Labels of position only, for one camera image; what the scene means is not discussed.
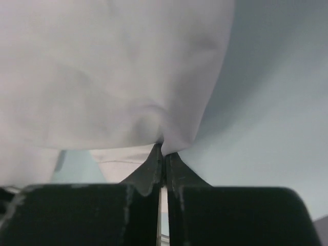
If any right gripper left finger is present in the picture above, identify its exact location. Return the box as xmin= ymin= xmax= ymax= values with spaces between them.
xmin=1 ymin=145 xmax=163 ymax=245

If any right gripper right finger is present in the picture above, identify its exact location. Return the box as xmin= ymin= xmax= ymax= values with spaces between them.
xmin=165 ymin=153 xmax=321 ymax=246

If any white long sleeve shirt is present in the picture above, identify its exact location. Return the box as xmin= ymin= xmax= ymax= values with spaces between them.
xmin=1 ymin=1 xmax=235 ymax=187

